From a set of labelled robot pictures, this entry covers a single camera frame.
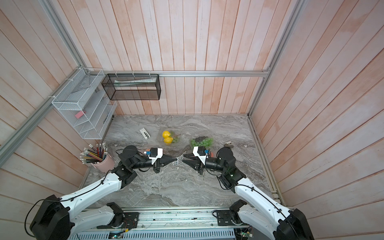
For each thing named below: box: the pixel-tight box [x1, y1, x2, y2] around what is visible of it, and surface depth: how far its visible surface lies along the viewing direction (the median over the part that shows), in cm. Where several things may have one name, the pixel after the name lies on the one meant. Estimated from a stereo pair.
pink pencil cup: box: [91, 154, 115, 172], surface depth 87 cm
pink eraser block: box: [74, 110, 86, 119], surface depth 84 cm
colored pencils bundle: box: [79, 142, 108, 164], surface depth 85 cm
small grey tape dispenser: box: [224, 141, 234, 149], surface depth 103 cm
